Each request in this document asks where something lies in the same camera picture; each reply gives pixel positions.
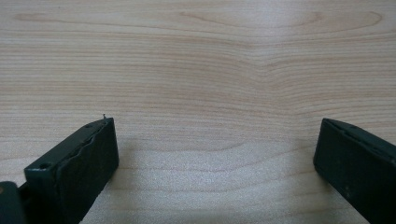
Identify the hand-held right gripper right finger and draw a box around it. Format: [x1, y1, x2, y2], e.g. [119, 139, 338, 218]
[313, 118, 396, 224]

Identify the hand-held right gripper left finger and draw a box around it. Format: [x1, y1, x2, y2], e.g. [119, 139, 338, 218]
[23, 117, 120, 224]

